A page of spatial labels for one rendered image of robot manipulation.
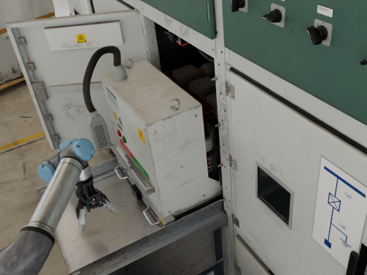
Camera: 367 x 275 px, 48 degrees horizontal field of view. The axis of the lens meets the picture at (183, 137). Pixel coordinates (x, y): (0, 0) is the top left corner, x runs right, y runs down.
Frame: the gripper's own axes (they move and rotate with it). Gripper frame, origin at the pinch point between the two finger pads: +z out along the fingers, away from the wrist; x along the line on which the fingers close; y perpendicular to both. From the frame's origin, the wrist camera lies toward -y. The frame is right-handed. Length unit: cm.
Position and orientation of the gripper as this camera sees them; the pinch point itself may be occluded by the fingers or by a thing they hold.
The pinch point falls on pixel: (98, 222)
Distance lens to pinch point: 167.4
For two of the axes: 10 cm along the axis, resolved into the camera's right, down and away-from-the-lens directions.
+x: 8.0, -3.9, 4.6
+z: 2.7, 9.1, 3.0
